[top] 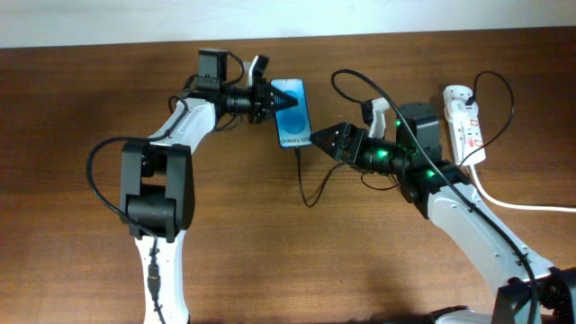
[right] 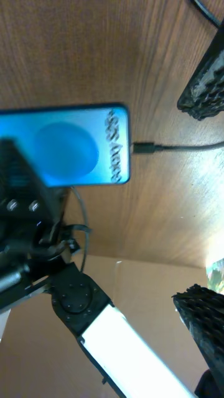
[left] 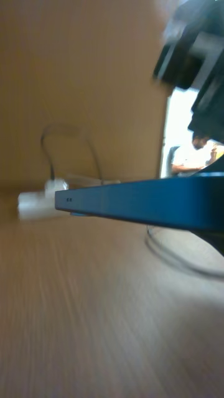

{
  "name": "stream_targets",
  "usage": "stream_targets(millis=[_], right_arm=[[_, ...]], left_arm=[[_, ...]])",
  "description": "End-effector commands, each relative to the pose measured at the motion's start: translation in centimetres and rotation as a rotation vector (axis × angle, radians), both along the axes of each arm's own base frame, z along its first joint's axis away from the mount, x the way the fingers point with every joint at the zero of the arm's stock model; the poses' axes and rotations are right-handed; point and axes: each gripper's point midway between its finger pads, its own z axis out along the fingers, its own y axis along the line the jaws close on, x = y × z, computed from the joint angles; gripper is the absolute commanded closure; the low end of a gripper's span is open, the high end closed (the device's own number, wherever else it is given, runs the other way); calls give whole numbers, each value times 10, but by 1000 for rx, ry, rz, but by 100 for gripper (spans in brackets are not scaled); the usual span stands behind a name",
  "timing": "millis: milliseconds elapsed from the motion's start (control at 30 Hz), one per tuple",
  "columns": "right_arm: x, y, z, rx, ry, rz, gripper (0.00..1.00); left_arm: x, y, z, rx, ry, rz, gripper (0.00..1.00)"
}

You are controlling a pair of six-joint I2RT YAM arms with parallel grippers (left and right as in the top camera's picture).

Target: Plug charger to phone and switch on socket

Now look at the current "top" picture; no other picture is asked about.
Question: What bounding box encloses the blue Galaxy smartphone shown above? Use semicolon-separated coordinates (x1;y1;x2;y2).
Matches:
272;78;311;149

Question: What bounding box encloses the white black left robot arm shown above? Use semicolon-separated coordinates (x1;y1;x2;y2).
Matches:
119;75;307;323

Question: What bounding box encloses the white charger plug adapter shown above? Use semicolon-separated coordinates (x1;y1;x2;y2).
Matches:
445;101;478;122

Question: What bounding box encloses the white power strip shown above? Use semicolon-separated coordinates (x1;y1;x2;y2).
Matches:
443;85;486;167

